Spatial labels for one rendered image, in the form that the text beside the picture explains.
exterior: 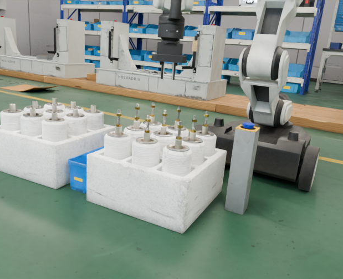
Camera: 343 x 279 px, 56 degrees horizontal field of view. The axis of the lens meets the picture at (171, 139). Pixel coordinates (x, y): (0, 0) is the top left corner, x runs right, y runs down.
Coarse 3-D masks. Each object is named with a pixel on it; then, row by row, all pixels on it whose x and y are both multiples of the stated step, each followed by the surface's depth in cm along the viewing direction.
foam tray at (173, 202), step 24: (96, 168) 111; (120, 168) 106; (144, 168) 103; (192, 168) 108; (216, 168) 120; (96, 192) 113; (120, 192) 108; (144, 192) 104; (168, 192) 100; (192, 192) 101; (216, 192) 127; (144, 216) 106; (168, 216) 102; (192, 216) 106
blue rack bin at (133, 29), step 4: (132, 24) 670; (136, 24) 681; (140, 24) 694; (144, 24) 692; (148, 24) 656; (132, 28) 653; (136, 28) 648; (140, 28) 644; (144, 28) 646; (132, 32) 656; (136, 32) 651; (140, 32) 647; (144, 32) 651
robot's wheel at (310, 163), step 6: (306, 150) 136; (312, 150) 135; (318, 150) 135; (306, 156) 133; (312, 156) 133; (318, 156) 142; (306, 162) 132; (312, 162) 132; (306, 168) 132; (312, 168) 131; (300, 174) 133; (306, 174) 132; (312, 174) 131; (300, 180) 134; (306, 180) 133; (312, 180) 144; (300, 186) 136; (306, 186) 135
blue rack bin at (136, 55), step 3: (132, 51) 687; (135, 51) 695; (138, 51) 704; (141, 51) 710; (144, 51) 706; (147, 51) 671; (132, 54) 688; (135, 54) 697; (138, 54) 705; (141, 54) 711; (132, 57) 668; (135, 57) 665; (138, 57) 662; (141, 57) 659; (138, 60) 665; (141, 60) 662
